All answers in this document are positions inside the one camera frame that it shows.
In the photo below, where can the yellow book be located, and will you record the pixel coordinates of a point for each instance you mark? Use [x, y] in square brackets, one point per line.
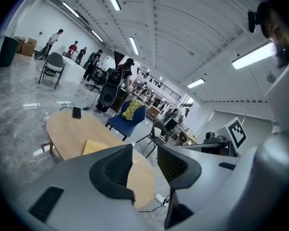
[93, 147]

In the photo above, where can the black dome backpack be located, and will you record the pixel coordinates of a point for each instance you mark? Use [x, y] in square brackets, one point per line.
[109, 95]

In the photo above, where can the oval wooden table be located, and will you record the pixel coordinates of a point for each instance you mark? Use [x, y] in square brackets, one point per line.
[69, 131]

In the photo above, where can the blue chair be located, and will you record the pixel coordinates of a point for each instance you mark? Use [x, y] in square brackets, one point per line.
[125, 126]

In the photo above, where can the black phone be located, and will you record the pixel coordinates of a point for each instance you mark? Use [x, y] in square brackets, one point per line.
[76, 112]

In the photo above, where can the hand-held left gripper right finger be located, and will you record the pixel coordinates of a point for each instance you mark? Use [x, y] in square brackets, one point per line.
[206, 177]

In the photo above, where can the dark green bin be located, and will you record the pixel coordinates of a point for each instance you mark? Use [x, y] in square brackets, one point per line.
[8, 52]

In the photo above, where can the cardboard box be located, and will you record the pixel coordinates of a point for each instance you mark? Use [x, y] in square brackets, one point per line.
[19, 44]
[28, 48]

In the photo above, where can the black chair with pale cushion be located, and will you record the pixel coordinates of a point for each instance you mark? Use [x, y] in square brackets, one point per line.
[158, 133]

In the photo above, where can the black head-worn camera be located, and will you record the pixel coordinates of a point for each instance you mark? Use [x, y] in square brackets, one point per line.
[252, 20]

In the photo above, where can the black office chair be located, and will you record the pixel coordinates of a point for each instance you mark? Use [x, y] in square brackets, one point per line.
[96, 77]

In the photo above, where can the white power strip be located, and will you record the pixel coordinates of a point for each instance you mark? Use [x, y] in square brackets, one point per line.
[161, 198]

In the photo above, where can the person's face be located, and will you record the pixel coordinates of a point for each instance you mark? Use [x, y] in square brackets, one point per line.
[275, 28]

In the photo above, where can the grey chair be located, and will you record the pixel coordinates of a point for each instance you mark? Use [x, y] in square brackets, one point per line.
[55, 61]

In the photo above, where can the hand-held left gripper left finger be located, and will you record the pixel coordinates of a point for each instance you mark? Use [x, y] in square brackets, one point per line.
[74, 172]

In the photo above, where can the white block table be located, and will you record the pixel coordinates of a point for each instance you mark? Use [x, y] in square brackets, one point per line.
[73, 70]

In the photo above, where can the yellow checked cloth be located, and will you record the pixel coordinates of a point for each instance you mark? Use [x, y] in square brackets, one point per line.
[132, 109]

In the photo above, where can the red angled strip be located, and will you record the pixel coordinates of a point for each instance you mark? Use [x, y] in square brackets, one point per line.
[44, 147]

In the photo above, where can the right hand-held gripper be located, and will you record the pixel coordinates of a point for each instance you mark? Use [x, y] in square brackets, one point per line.
[235, 133]

